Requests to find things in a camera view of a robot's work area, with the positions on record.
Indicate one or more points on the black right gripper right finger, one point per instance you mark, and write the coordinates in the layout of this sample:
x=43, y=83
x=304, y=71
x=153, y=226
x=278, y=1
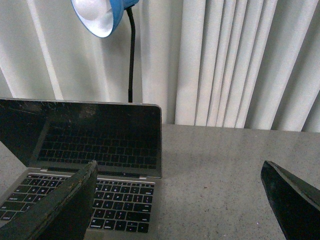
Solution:
x=294, y=202

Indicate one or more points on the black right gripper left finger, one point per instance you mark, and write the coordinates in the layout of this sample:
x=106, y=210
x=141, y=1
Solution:
x=64, y=214

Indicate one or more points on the silver laptop with black keyboard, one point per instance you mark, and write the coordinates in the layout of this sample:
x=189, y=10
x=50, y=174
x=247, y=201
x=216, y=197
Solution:
x=54, y=139

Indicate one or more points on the white pleated curtain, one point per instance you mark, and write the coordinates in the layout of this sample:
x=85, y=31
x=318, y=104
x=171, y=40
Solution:
x=222, y=63

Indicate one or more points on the blue desk lamp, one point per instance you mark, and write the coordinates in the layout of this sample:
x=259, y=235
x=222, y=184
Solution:
x=102, y=17

